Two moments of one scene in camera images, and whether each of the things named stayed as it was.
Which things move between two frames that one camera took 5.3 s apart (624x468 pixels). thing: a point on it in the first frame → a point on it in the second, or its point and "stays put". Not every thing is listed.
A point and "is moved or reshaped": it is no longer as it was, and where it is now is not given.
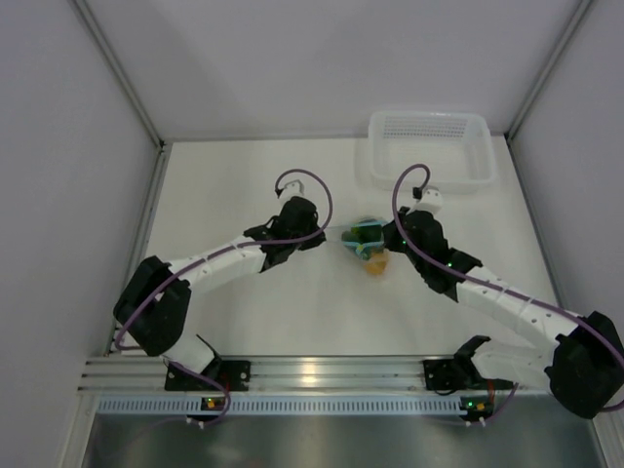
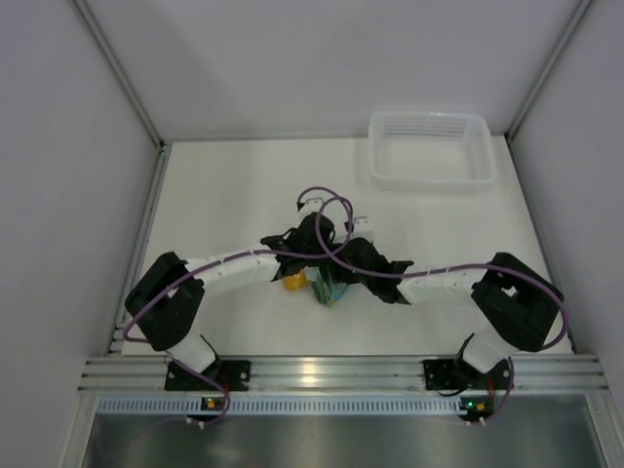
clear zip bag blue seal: [365, 237] is moved or reshaped
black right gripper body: [402, 214] → [344, 275]
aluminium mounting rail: [282, 374] stays put
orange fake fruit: [377, 265] is moved or reshaped
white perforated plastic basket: [456, 146] stays put
